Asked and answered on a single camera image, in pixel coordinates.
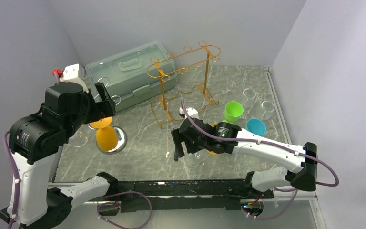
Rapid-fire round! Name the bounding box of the gold wire glass rack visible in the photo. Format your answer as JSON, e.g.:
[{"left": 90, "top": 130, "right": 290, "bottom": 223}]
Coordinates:
[{"left": 146, "top": 40, "right": 222, "bottom": 129}]

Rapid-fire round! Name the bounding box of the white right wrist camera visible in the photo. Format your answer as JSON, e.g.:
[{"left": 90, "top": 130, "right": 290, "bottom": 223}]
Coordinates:
[{"left": 179, "top": 107, "right": 199, "bottom": 119}]

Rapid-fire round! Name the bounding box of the orange wine glass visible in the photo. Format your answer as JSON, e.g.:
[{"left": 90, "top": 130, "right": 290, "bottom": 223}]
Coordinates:
[
  {"left": 89, "top": 117, "right": 119, "bottom": 151},
  {"left": 207, "top": 122, "right": 222, "bottom": 156}
]

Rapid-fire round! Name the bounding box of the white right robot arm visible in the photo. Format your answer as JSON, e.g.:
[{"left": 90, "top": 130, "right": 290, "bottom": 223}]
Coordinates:
[{"left": 171, "top": 118, "right": 317, "bottom": 198}]

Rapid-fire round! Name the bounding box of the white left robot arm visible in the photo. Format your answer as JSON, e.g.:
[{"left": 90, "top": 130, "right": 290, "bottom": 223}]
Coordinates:
[{"left": 0, "top": 82, "right": 118, "bottom": 229}]

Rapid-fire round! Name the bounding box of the green wine glass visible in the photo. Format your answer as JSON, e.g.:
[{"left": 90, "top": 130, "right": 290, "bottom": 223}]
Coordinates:
[{"left": 222, "top": 101, "right": 244, "bottom": 124}]

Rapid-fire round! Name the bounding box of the clear wine glass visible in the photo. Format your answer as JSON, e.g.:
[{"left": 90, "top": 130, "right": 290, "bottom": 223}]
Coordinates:
[
  {"left": 260, "top": 101, "right": 275, "bottom": 121},
  {"left": 243, "top": 88, "right": 256, "bottom": 109}
]

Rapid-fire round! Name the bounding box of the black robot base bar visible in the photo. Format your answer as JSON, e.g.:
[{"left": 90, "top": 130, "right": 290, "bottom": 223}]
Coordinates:
[{"left": 94, "top": 179, "right": 273, "bottom": 213}]

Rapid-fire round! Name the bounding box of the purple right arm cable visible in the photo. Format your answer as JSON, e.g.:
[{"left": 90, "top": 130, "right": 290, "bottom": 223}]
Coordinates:
[{"left": 181, "top": 99, "right": 340, "bottom": 193}]

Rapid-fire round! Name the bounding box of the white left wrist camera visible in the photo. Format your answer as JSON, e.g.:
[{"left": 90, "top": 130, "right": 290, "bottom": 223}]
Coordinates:
[{"left": 51, "top": 64, "right": 89, "bottom": 92}]

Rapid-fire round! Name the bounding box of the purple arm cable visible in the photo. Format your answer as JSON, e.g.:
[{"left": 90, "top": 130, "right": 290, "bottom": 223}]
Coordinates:
[
  {"left": 2, "top": 130, "right": 22, "bottom": 229},
  {"left": 181, "top": 99, "right": 340, "bottom": 193}
]

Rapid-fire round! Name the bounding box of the black handled hammer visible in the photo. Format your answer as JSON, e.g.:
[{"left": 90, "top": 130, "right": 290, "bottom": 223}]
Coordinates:
[{"left": 172, "top": 128, "right": 186, "bottom": 161}]

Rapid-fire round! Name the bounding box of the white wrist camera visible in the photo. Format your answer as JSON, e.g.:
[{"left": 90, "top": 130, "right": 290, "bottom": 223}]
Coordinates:
[
  {"left": 179, "top": 107, "right": 199, "bottom": 119},
  {"left": 51, "top": 64, "right": 89, "bottom": 92}
]

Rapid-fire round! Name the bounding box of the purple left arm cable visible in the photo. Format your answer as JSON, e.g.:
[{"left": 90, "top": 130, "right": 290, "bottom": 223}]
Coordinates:
[{"left": 2, "top": 130, "right": 22, "bottom": 229}]

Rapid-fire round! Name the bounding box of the blue wine glass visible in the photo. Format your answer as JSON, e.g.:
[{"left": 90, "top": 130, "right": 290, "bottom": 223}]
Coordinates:
[{"left": 246, "top": 118, "right": 266, "bottom": 136}]

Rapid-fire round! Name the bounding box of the clear plastic storage box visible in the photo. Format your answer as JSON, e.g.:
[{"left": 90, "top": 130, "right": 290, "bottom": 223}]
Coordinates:
[{"left": 85, "top": 41, "right": 177, "bottom": 112}]

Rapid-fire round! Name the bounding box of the chrome tree glass rack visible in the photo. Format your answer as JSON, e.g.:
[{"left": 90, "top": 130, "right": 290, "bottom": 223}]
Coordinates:
[{"left": 88, "top": 77, "right": 128, "bottom": 155}]

